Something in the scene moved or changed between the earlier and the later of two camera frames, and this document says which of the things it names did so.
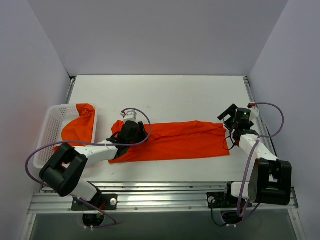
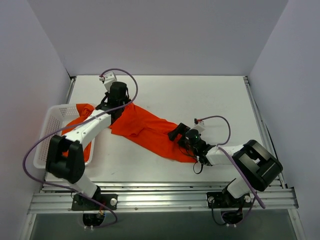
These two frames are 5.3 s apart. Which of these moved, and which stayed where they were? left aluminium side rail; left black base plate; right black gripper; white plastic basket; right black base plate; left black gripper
Moved: left black gripper; right black gripper
Stayed: right black base plate; left black base plate; left aluminium side rail; white plastic basket
